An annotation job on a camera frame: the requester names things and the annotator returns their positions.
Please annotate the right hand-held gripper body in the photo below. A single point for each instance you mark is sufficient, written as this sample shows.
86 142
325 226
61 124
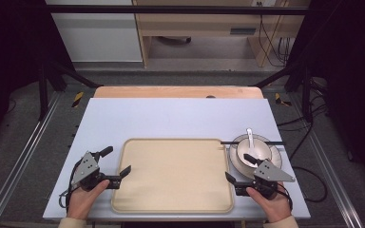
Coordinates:
271 173

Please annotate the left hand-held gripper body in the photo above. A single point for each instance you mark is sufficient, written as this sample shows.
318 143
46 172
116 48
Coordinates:
87 167

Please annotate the grey bowl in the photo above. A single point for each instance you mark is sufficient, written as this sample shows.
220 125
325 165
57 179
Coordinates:
261 152

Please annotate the grey round plate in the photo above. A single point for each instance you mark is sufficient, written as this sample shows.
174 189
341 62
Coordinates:
275 158

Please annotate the white spoon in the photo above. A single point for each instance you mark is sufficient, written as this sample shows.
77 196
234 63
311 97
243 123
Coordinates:
250 139

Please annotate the black chopstick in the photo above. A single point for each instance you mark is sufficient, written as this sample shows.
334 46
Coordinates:
228 142

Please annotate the beige tray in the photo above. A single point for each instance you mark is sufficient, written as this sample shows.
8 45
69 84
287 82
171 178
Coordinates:
174 177

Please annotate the person's right hand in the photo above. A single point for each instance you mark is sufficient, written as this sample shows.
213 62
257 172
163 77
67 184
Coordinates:
277 207

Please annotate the person's left hand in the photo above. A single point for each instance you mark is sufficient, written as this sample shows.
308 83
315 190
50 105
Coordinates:
80 202

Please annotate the yellow black tape marker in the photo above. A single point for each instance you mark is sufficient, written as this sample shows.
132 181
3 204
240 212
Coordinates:
278 99
78 99

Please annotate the white table board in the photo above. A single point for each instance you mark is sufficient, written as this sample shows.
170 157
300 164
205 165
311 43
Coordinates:
171 117

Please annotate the wooden table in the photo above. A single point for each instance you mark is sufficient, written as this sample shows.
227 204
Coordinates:
171 92

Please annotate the white cabinet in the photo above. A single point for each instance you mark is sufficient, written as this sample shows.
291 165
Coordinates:
98 38

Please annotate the dark curtain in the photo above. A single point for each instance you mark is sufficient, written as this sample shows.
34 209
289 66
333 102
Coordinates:
9 47
351 63

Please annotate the light wooden desk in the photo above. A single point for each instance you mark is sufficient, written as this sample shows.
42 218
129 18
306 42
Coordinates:
202 25

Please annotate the aluminium floor rail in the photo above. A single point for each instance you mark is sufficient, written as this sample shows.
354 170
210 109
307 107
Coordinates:
19 158
329 171

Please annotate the black frame stand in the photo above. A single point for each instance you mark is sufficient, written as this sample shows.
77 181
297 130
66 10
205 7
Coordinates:
43 95
306 95

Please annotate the black horizontal frame bar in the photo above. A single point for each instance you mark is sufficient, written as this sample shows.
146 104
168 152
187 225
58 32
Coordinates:
171 9

